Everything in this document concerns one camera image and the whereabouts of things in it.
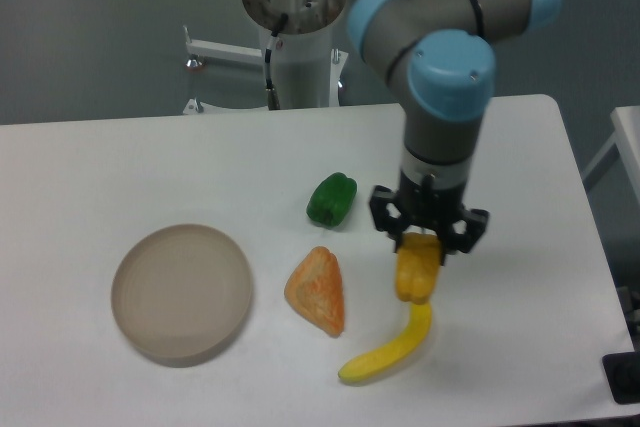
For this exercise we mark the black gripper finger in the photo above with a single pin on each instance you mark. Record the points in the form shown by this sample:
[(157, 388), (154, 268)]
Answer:
[(461, 232), (387, 216)]

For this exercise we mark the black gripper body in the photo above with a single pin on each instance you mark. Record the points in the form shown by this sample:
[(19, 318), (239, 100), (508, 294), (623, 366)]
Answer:
[(429, 192)]

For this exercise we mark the yellow bell pepper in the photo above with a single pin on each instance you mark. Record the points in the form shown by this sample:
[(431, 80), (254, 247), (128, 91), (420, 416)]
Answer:
[(418, 264)]

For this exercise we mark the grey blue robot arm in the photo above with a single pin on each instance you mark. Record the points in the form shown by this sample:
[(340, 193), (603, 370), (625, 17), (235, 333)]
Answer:
[(436, 58)]

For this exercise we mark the green bell pepper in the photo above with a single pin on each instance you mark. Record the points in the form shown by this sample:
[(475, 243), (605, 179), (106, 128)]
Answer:
[(332, 199)]

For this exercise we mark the beige round plate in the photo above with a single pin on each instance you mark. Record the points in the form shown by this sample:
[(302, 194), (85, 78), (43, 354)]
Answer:
[(181, 294)]

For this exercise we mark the yellow banana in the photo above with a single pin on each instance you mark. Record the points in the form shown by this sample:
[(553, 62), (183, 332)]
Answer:
[(378, 361)]

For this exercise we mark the orange triangular pastry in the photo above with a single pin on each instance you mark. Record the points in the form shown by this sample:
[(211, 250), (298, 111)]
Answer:
[(314, 290)]

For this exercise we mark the white side table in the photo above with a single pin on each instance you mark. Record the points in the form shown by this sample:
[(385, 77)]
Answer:
[(622, 144)]

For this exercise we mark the black device at edge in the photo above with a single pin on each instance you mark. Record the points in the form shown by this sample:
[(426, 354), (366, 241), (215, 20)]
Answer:
[(622, 373)]

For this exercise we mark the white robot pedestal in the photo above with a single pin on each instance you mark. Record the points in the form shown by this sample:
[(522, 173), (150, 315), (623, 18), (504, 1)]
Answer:
[(300, 66)]

